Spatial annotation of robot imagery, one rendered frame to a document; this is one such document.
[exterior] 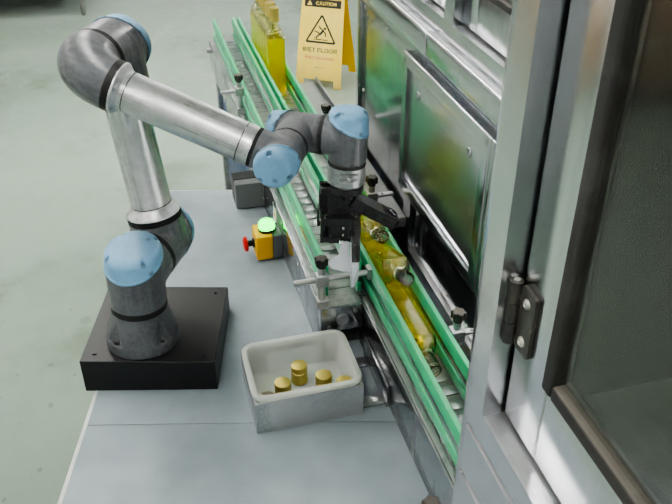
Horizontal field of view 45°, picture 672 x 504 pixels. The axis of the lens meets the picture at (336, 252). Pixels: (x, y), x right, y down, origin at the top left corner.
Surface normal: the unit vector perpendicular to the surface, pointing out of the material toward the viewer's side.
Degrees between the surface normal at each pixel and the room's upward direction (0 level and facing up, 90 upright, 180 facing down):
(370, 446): 0
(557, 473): 90
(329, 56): 76
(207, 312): 2
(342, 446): 0
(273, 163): 88
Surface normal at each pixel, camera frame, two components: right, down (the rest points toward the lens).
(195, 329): 0.02, -0.85
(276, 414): 0.26, 0.54
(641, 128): -0.97, 0.14
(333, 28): -0.29, 0.29
